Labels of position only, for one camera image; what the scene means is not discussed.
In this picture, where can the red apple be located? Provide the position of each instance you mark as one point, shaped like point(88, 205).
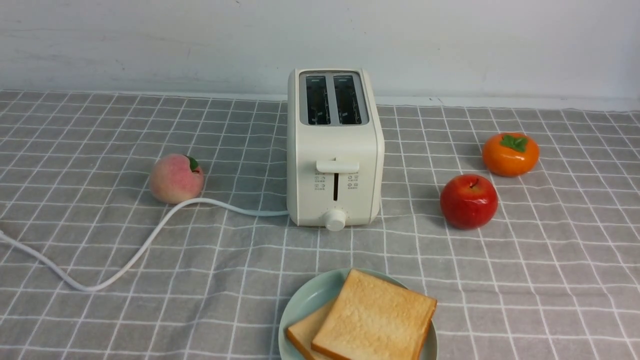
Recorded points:
point(468, 201)

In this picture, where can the grey checked tablecloth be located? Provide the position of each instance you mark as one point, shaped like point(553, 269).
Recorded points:
point(553, 276)

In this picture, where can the white two-slot toaster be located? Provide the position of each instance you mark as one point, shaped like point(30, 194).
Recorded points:
point(335, 149)

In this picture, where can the light green round plate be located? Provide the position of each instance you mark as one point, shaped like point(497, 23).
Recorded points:
point(324, 287)

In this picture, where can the orange persimmon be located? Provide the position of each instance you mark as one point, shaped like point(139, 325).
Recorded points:
point(510, 154)

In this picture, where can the toast slice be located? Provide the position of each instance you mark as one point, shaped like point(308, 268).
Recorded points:
point(302, 333)
point(374, 319)

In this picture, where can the pink peach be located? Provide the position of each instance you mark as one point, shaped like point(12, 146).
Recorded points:
point(176, 178)

